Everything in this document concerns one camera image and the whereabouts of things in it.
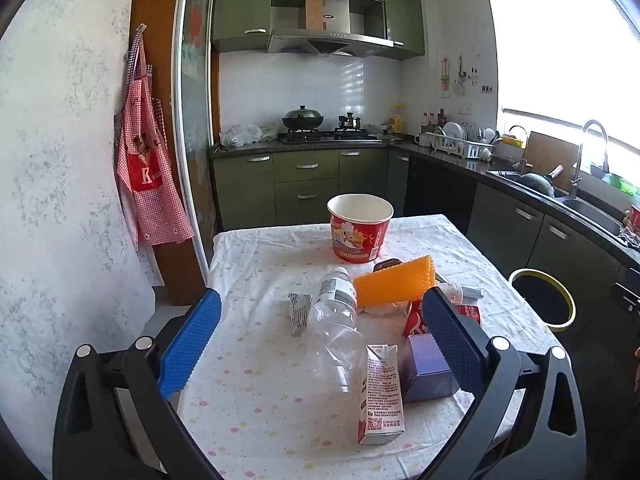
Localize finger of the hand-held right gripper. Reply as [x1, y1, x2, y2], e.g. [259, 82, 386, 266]
[611, 269, 640, 318]

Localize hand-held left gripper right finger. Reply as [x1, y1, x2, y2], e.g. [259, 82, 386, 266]
[420, 287, 587, 480]

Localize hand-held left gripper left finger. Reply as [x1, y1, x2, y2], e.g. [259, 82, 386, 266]
[52, 287, 223, 480]

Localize purple cardboard box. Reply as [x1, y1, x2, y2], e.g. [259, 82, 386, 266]
[398, 334, 461, 404]

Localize red soda can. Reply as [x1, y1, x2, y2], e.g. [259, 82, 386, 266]
[403, 299, 483, 338]

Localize white toothpaste tube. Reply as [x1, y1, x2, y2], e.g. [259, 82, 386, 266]
[435, 280, 483, 303]

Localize orange foam net sleeve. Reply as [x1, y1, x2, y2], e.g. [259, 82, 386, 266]
[353, 254, 436, 309]

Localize yellow rimmed dark trash bin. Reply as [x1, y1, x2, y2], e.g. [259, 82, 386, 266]
[508, 268, 577, 333]

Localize white milk carton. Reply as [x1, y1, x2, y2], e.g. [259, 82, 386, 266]
[357, 344, 405, 445]

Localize small silver drink carton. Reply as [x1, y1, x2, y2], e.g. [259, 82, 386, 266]
[288, 292, 314, 336]

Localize clear plastic bottle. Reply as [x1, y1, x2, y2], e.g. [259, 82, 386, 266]
[305, 267, 382, 395]

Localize red paper bucket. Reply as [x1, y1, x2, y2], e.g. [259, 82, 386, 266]
[327, 194, 395, 264]

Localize white dotted tablecloth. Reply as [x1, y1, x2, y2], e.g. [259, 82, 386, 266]
[177, 214, 563, 480]

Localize steel sink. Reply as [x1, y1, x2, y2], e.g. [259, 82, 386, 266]
[487, 169, 626, 242]

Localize green plastic item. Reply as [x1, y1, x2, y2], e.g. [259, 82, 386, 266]
[602, 172, 639, 194]

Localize steel kitchen faucet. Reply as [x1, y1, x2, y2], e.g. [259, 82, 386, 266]
[570, 120, 610, 200]

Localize wooden cutting board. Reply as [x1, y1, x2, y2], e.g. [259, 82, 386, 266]
[524, 131, 582, 191]

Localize red checked apron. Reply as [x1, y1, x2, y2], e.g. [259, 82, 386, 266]
[114, 24, 196, 251]

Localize dark kitchen countertop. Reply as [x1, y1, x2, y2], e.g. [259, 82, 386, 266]
[211, 137, 640, 268]

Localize white dish rack with dishes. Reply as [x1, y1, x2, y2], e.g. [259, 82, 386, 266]
[431, 122, 496, 159]

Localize green lower kitchen cabinets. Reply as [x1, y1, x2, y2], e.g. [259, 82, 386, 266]
[212, 147, 640, 391]

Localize green kitchen cabinets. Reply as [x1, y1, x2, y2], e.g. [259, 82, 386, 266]
[212, 147, 640, 391]
[211, 0, 426, 61]

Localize clear plastic bag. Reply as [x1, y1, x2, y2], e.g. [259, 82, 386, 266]
[220, 124, 264, 149]

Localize glass sliding door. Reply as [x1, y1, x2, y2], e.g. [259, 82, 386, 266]
[172, 0, 221, 281]

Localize black gas stove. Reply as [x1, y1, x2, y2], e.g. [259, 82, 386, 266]
[277, 129, 383, 145]

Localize black wok with lid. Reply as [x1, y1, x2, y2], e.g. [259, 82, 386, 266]
[281, 105, 325, 131]

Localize bright window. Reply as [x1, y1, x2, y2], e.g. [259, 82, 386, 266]
[487, 0, 640, 161]

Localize steel range hood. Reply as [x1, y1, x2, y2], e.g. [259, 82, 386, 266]
[266, 0, 396, 57]

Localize green upper kitchen cabinets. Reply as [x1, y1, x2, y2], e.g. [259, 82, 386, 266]
[211, 0, 426, 61]

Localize brown cardboard piece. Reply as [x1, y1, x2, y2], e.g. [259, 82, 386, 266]
[303, 0, 326, 32]

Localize black wok with wooden handle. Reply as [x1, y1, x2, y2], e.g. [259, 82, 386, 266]
[515, 165, 565, 198]

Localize yellow basket with handle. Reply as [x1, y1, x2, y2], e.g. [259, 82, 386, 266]
[500, 126, 528, 150]

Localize wall decoration with utensils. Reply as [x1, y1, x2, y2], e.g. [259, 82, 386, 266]
[440, 55, 468, 98]

